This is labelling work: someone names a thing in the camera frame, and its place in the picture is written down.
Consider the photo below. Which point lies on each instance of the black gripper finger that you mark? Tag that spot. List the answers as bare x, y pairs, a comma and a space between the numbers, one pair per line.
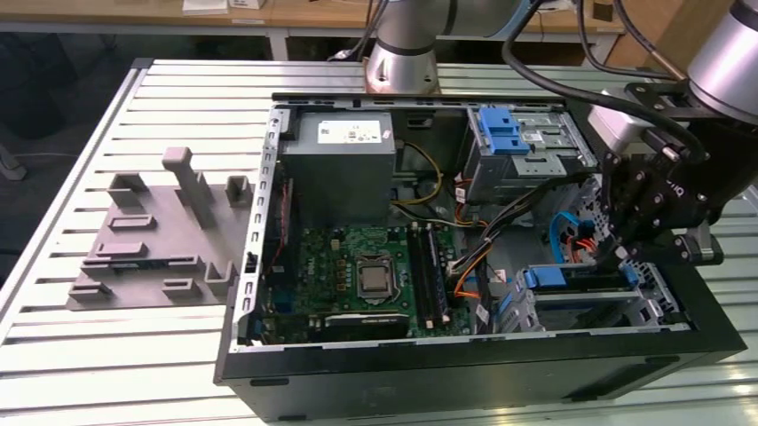
652, 231
637, 182

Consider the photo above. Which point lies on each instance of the hard disk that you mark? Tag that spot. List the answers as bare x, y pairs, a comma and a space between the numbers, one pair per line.
586, 278

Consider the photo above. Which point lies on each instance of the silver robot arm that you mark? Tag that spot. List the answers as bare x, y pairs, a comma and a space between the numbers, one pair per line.
404, 66

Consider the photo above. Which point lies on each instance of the metal disk bay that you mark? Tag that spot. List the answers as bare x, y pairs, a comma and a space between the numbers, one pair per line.
593, 298

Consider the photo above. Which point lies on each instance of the metal optical drive cage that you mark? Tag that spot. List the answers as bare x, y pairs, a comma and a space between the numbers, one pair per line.
533, 166

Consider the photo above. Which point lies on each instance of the blue plastic latch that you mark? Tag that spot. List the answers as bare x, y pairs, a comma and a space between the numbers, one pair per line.
501, 128

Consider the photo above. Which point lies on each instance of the wooden cabinet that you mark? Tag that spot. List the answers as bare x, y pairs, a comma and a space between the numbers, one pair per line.
676, 26

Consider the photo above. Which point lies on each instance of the small dark box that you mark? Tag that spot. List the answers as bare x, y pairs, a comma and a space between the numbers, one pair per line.
604, 11

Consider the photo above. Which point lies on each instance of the black RAM slot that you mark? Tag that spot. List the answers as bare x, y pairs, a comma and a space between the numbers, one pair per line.
420, 266

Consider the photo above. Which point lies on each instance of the silver CPU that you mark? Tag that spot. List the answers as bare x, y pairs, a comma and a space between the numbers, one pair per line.
375, 280

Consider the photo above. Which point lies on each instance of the CPU socket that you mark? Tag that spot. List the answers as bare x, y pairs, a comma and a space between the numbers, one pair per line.
379, 302

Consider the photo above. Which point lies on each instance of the grey power supply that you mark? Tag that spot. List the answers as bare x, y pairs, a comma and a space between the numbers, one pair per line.
338, 186

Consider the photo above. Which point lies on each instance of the black PC case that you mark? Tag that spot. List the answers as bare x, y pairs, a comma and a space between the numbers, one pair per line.
414, 381

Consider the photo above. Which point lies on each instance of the black graphics card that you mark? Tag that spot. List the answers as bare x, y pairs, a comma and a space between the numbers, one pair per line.
367, 326

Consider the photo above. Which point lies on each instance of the green motherboard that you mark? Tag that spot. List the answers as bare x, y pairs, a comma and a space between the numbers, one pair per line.
326, 306

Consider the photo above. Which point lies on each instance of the white labelled box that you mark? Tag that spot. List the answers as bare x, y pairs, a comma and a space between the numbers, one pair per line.
246, 3

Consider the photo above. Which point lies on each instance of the grey parts rack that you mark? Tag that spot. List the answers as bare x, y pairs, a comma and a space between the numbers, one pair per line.
166, 248

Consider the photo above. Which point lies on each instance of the white paper box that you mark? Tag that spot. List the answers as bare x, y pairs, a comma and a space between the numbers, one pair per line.
205, 5

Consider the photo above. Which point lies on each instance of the RAM stick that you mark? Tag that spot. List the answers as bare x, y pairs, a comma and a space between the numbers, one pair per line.
139, 265

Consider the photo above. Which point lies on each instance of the wooden desk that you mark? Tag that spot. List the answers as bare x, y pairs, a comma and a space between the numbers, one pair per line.
149, 18

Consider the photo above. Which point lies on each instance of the black office chair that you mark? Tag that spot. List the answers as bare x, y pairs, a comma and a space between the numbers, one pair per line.
35, 89

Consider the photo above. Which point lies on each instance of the grey metal foot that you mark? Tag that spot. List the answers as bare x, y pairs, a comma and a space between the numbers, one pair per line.
14, 171

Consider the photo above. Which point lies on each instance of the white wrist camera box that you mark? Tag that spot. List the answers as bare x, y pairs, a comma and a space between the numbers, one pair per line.
622, 128

